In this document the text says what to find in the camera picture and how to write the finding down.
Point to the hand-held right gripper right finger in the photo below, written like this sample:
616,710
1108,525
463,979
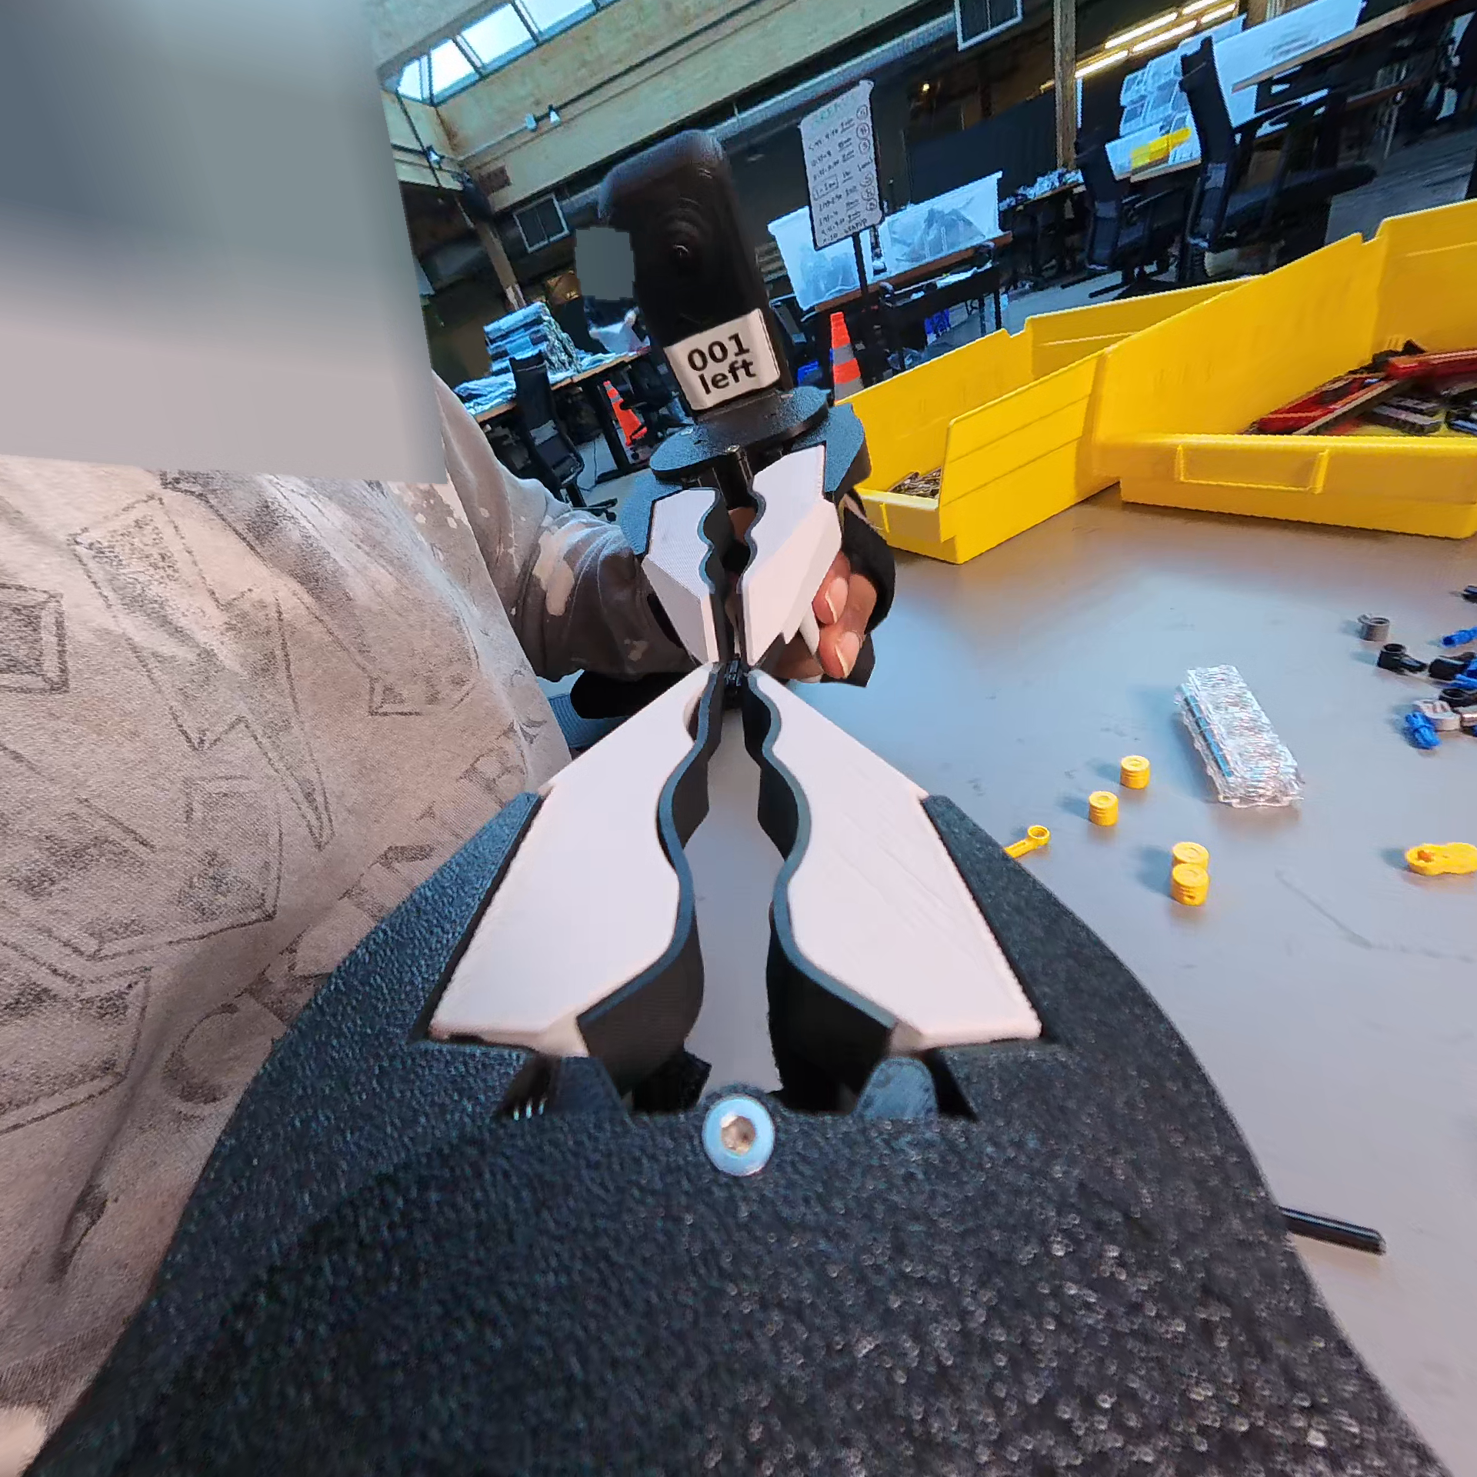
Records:
911,912

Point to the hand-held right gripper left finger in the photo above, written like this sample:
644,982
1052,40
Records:
554,912

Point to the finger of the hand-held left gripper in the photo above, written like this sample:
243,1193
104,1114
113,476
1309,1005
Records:
681,566
790,543

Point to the yellow piston crank assembly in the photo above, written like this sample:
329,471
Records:
730,687
1333,1230

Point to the yellow cam piece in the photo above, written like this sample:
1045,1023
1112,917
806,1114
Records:
1027,843

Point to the transparent cylinder block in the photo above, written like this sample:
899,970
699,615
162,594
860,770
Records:
1240,740

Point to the pile of mixed building parts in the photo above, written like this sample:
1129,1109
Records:
1448,694

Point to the person's left forearm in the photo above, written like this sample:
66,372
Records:
554,578

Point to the grey desk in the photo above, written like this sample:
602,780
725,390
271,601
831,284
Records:
1154,1039

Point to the wooden standing desk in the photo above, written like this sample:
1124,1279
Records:
1326,52

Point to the person's left hand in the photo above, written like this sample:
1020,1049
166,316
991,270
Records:
843,624

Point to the heap of small tan parts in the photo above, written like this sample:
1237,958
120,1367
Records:
918,483

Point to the orange traffic cone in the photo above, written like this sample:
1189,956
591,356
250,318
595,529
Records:
846,358
625,418

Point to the white sign board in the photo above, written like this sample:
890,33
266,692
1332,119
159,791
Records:
841,163

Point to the black office chair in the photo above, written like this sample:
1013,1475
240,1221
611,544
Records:
1235,173
542,428

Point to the yellow plastic bin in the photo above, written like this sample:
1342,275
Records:
1270,348
982,462

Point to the skylight windows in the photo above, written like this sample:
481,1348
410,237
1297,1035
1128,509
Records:
496,35

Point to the person's grey speckled sweatshirt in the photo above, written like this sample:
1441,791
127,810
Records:
173,750

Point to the ceiling light strips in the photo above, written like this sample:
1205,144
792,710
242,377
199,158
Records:
1142,29

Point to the yellow crank connector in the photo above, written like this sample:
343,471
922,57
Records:
1442,859

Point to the black angled connector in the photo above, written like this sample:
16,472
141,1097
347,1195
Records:
1398,661

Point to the heap of red black parts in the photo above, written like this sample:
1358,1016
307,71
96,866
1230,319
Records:
1326,404

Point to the wooden post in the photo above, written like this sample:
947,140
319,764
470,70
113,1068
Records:
1064,82

